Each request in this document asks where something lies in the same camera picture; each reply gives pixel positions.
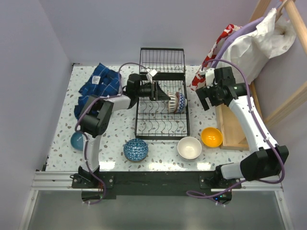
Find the teal blue bowl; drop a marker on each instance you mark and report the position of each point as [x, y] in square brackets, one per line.
[78, 141]

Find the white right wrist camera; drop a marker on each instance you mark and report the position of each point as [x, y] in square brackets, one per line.
[209, 76]

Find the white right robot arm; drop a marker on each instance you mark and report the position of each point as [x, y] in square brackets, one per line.
[266, 157]

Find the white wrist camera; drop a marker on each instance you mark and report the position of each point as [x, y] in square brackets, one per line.
[209, 76]
[150, 74]

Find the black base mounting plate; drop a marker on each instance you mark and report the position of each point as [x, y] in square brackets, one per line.
[158, 183]

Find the yellow bowl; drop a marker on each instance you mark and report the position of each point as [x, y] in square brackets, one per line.
[211, 137]

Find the white ceramic bowl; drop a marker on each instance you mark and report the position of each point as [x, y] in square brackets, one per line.
[189, 148]

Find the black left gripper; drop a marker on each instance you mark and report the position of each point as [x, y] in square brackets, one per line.
[155, 91]

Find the blue plaid shirt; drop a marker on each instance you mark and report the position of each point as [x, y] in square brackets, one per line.
[103, 82]

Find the blue zigzag pattern bowl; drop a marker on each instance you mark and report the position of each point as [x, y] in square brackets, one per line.
[182, 102]

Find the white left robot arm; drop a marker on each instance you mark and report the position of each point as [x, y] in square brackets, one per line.
[96, 115]

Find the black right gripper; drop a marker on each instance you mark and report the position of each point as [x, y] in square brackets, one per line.
[204, 93]

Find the white cloth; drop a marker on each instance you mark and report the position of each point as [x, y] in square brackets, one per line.
[270, 38]

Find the aluminium rail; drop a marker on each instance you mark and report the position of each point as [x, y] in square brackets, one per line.
[52, 181]

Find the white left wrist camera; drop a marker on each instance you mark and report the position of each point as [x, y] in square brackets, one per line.
[150, 74]

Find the black wire dish rack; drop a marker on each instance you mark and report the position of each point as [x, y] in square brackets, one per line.
[164, 113]

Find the lilac cloth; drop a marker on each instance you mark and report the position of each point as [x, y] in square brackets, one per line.
[230, 43]

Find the blue triangle pattern bowl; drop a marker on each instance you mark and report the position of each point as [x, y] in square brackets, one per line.
[136, 150]

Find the cream striped rim bowl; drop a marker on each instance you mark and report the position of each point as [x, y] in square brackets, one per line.
[172, 103]

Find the red floral cloth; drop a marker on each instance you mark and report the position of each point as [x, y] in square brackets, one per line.
[199, 81]

